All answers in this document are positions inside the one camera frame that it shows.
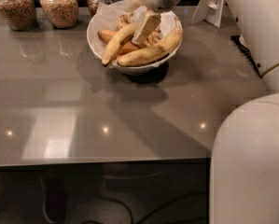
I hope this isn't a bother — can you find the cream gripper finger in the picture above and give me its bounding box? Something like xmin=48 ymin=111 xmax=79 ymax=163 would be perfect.
xmin=124 ymin=0 xmax=144 ymax=12

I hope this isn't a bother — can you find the white standing sign holder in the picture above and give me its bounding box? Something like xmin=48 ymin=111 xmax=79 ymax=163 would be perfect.
xmin=191 ymin=0 xmax=225 ymax=28

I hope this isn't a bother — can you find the black rubber mat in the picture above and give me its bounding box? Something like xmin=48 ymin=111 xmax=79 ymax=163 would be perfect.
xmin=230 ymin=35 xmax=261 ymax=77

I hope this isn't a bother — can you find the glass jar of grains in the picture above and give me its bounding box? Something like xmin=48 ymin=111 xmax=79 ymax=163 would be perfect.
xmin=0 ymin=0 xmax=36 ymax=31
xmin=40 ymin=0 xmax=78 ymax=29

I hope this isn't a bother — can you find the long yellow banana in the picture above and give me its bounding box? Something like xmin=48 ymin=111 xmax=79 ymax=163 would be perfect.
xmin=102 ymin=22 xmax=138 ymax=66

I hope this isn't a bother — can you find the white ceramic bowl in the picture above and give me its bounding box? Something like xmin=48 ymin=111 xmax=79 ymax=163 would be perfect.
xmin=87 ymin=0 xmax=183 ymax=76

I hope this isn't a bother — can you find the small spotted banana back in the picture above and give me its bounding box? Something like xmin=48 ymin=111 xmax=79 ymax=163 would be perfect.
xmin=117 ymin=13 xmax=133 ymax=30

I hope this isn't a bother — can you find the glass jar of grains left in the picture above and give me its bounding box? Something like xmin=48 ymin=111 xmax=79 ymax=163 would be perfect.
xmin=0 ymin=0 xmax=36 ymax=31

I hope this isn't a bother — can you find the orange ripe banana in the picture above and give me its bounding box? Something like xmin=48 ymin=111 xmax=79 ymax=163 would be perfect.
xmin=98 ymin=30 xmax=139 ymax=55

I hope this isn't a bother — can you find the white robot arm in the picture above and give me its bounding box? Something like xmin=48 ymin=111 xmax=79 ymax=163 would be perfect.
xmin=192 ymin=0 xmax=279 ymax=224

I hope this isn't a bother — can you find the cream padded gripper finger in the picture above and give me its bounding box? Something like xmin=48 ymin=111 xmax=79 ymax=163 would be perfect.
xmin=132 ymin=9 xmax=161 ymax=45

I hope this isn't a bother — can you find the white paper bowl liner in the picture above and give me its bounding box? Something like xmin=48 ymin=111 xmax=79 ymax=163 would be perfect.
xmin=87 ymin=0 xmax=175 ymax=49

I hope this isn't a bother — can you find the large yellow banana front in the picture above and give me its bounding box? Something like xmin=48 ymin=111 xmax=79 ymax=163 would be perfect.
xmin=117 ymin=27 xmax=183 ymax=67

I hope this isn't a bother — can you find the black cable on floor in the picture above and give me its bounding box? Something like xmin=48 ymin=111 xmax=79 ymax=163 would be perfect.
xmin=79 ymin=189 xmax=208 ymax=224

